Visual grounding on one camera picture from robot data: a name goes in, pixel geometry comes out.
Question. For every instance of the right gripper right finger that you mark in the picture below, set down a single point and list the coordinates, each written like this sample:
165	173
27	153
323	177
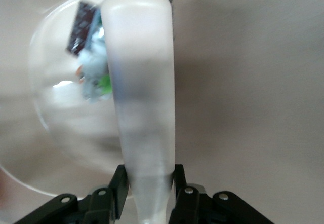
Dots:
192	208

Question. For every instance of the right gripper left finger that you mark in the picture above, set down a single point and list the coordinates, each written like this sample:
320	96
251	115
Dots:
101	206

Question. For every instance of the beige plastic dustpan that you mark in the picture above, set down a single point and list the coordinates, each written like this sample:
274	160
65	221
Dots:
50	132

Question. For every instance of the white orange electronic component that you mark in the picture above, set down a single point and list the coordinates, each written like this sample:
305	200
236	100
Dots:
95	64

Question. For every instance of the beige hand brush black bristles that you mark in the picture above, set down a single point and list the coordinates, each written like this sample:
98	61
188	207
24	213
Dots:
141	69

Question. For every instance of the small dark packet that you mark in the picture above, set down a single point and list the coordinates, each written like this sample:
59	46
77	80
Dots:
82	27

